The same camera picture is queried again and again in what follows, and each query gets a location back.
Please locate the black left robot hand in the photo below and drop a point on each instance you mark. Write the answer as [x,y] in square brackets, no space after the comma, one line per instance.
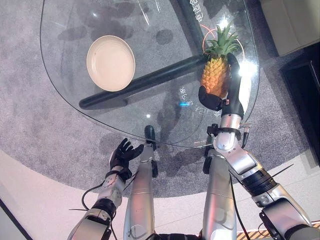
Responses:
[122,153]

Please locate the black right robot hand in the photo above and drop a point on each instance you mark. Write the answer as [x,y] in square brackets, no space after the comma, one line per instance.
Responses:
[233,96]

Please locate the yellow pineapple with green crown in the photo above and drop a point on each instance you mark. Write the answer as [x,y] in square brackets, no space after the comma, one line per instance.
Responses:
[215,71]

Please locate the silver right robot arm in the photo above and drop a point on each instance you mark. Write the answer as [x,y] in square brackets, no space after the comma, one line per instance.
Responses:
[257,180]

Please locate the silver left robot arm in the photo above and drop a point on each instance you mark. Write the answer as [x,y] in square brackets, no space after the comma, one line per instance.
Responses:
[100,207]

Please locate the cream round plate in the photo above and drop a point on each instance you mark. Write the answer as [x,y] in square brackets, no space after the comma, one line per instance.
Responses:
[111,63]

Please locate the silver left robot leg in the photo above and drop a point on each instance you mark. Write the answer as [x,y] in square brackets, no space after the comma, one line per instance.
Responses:
[141,187]

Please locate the silver robot leg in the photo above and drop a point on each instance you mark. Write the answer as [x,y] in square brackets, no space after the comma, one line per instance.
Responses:
[217,192]
[141,187]

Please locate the black cabinet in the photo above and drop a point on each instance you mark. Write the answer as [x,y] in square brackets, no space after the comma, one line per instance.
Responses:
[303,82]

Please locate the black table base bar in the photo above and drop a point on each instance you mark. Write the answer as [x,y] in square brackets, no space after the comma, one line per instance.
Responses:
[160,72]

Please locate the glass table top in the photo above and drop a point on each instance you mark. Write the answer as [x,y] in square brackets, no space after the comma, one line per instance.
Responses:
[150,62]

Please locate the beige sofa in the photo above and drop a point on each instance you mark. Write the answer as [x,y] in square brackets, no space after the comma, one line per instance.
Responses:
[290,23]

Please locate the grey carpet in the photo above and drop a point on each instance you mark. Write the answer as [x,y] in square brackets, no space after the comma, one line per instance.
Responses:
[37,112]

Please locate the silver right robot leg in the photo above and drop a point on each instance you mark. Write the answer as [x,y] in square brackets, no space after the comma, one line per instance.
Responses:
[217,192]

